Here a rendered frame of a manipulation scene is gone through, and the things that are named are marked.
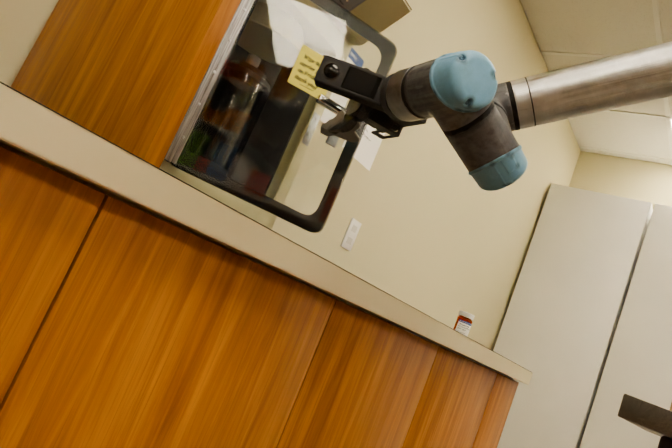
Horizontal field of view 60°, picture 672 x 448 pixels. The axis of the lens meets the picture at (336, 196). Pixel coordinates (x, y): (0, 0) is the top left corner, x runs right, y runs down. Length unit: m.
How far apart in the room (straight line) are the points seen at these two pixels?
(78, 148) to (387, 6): 0.81
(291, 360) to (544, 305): 3.03
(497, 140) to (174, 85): 0.46
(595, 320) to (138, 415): 3.26
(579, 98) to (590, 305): 2.95
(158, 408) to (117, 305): 0.15
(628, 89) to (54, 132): 0.72
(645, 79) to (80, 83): 0.87
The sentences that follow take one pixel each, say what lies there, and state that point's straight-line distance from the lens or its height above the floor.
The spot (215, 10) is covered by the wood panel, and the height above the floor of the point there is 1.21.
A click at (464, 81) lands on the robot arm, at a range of 0.72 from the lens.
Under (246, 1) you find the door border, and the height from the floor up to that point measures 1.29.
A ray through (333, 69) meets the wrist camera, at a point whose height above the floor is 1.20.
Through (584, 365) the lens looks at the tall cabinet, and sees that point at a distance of 3.73.
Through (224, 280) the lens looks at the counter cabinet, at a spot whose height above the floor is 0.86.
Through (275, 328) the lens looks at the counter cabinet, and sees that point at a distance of 0.84.
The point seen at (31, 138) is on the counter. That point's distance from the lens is 0.54.
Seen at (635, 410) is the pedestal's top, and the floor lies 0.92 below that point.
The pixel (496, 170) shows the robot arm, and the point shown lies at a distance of 0.78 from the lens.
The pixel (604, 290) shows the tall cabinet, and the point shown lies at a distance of 3.80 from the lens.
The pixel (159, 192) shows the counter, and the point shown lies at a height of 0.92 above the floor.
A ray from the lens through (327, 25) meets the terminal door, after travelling 1.09.
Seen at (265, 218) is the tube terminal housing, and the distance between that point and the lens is 1.16.
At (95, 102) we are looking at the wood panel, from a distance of 1.01.
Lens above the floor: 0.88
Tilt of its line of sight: 10 degrees up
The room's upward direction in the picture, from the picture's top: 23 degrees clockwise
